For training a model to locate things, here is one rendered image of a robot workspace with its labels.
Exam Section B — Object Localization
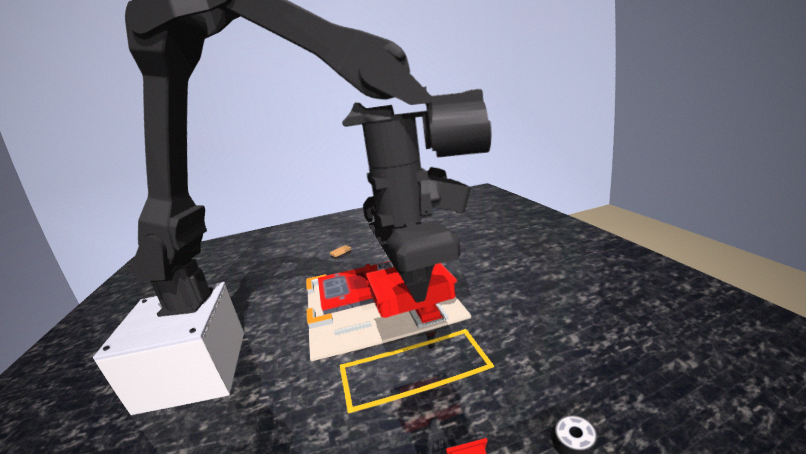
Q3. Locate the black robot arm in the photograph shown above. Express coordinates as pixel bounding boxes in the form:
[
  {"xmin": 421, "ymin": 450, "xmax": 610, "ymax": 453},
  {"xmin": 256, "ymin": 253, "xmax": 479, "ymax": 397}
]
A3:
[{"xmin": 125, "ymin": 0, "xmax": 492, "ymax": 317}]

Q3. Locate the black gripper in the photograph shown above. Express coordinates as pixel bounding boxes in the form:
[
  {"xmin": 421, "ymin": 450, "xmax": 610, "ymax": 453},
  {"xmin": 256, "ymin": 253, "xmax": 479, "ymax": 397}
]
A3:
[{"xmin": 362, "ymin": 160, "xmax": 461, "ymax": 303}]

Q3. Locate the yellow rectangular outline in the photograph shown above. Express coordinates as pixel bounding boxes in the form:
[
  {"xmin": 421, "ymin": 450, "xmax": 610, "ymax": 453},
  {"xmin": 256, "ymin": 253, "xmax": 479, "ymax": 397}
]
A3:
[{"xmin": 340, "ymin": 330, "xmax": 494, "ymax": 413}]

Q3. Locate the black toy wheel with white hub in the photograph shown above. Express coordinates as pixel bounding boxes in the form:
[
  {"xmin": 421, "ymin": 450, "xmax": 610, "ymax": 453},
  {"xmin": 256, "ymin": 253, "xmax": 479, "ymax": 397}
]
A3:
[{"xmin": 553, "ymin": 415, "xmax": 597, "ymax": 454}]

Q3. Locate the tan flat bar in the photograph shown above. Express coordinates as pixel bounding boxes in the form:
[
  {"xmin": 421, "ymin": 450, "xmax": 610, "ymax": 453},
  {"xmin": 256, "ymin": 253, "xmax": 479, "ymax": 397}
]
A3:
[{"xmin": 330, "ymin": 245, "xmax": 351, "ymax": 257}]

